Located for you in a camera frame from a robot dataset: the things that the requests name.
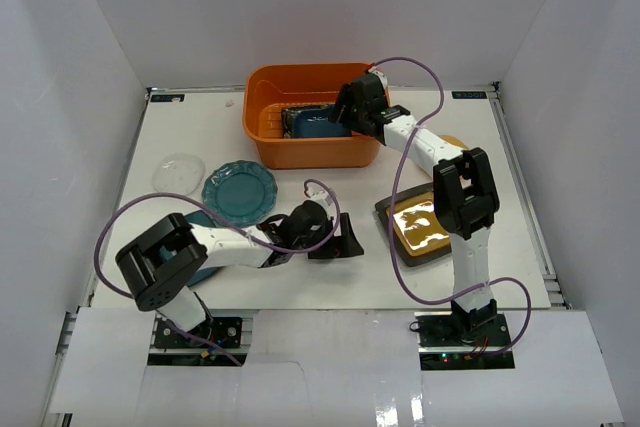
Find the right blue corner label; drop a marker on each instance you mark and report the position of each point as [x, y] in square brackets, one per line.
[469, 95]

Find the teal square plate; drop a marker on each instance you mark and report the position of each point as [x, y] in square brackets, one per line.
[196, 218]

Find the left blue corner label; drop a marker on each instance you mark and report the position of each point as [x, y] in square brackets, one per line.
[166, 98]

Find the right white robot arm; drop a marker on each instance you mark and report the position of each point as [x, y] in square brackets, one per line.
[465, 197]

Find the black amber square plate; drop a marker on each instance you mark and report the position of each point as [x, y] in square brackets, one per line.
[419, 239]

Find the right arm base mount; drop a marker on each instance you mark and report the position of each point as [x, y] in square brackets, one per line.
[443, 346]

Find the blue leaf-shaped dish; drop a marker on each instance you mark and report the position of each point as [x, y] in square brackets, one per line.
[314, 122]

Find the blue corner label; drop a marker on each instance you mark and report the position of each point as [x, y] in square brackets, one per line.
[469, 95]
[166, 98]

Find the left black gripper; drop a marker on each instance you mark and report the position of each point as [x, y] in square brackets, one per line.
[338, 240]

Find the teal scalloped round plate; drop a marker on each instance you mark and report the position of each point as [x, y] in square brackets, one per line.
[243, 192]

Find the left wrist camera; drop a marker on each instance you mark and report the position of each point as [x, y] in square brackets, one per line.
[322, 196]

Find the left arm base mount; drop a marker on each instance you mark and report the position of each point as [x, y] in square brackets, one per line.
[226, 349]

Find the black floral square plate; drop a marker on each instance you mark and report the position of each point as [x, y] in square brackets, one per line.
[287, 115]

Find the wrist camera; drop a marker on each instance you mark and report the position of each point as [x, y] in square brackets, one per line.
[376, 71]
[322, 196]

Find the small yellow square dish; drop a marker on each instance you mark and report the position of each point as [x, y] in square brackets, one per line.
[454, 141]

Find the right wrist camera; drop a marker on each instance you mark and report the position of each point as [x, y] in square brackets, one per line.
[376, 71]

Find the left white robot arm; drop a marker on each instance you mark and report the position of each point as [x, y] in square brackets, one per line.
[161, 265]

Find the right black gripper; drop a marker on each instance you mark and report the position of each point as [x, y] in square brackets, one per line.
[346, 98]

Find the orange plastic bin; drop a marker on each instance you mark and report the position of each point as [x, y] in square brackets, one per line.
[271, 88]

